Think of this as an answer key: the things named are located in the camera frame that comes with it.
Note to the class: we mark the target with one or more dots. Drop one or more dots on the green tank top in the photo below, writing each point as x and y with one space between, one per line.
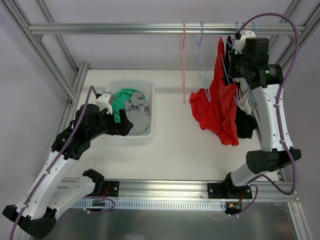
122 97

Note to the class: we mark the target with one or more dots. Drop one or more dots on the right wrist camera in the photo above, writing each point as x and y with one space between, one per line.
239 44

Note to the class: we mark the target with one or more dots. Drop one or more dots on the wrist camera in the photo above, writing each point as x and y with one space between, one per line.
239 44
104 101

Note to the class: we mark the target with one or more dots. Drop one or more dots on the white tank top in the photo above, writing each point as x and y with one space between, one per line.
244 105

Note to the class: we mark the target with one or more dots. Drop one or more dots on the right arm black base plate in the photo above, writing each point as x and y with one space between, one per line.
215 191

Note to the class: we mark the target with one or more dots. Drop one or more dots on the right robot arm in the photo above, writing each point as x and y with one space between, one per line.
276 148

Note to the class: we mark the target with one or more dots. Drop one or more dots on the black tank top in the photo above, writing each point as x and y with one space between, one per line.
245 124

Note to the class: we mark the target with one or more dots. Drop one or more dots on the grey tank top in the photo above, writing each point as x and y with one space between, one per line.
138 112

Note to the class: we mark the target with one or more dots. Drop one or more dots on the red tank top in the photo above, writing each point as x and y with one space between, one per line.
219 114

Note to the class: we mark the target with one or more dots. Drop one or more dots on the white slotted cable duct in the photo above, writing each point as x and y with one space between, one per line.
130 204

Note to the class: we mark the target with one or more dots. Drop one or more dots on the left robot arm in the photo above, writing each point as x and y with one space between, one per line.
37 213

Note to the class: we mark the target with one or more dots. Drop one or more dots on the blue wire hanger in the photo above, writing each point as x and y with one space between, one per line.
250 34
228 65
198 60

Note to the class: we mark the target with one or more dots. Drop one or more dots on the white plastic basket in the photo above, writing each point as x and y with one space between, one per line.
148 88

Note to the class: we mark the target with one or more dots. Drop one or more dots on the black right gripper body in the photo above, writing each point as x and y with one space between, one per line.
232 64

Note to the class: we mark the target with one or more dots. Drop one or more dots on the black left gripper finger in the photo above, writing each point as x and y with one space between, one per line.
123 129
123 118

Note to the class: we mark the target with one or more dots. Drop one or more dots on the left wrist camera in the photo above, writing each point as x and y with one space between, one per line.
104 101

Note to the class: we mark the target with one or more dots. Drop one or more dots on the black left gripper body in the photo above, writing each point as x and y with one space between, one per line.
118 124

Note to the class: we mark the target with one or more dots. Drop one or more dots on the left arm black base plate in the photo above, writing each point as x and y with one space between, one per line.
111 188

